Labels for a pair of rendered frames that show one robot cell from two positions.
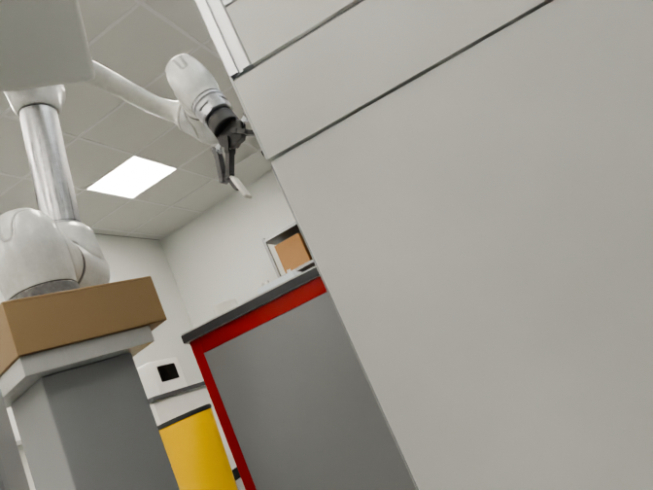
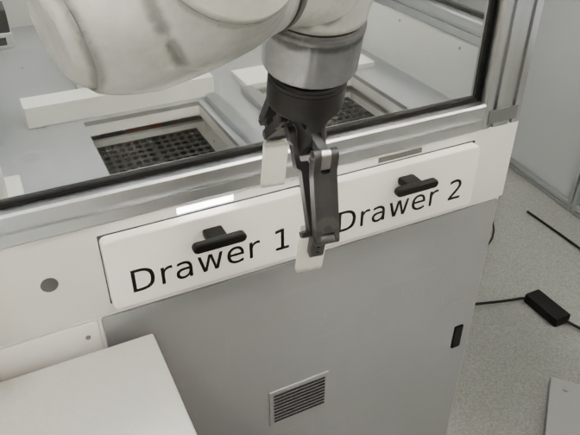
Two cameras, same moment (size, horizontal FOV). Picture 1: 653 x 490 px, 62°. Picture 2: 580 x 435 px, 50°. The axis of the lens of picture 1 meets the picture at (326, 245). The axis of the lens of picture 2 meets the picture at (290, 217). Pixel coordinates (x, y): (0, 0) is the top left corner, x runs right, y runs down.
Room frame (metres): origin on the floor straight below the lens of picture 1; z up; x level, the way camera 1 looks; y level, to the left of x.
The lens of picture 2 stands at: (1.61, 0.54, 1.39)
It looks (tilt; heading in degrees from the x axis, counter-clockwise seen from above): 34 degrees down; 232
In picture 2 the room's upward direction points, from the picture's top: straight up
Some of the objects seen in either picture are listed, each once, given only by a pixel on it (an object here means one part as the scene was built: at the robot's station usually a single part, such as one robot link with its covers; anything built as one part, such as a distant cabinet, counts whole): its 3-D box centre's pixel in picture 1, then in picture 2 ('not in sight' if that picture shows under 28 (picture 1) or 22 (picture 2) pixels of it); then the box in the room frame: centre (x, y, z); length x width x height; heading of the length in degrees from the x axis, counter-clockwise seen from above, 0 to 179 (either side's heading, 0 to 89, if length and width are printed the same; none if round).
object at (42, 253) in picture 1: (31, 255); not in sight; (1.20, 0.65, 1.03); 0.18 x 0.16 x 0.22; 4
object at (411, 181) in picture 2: not in sight; (412, 183); (0.96, 0.01, 0.91); 0.07 x 0.04 x 0.01; 168
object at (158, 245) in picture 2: not in sight; (211, 245); (1.26, -0.08, 0.87); 0.29 x 0.02 x 0.11; 168
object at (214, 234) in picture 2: not in sight; (216, 236); (1.27, -0.05, 0.91); 0.07 x 0.04 x 0.01; 168
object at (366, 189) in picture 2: not in sight; (400, 192); (0.95, -0.01, 0.87); 0.29 x 0.02 x 0.11; 168
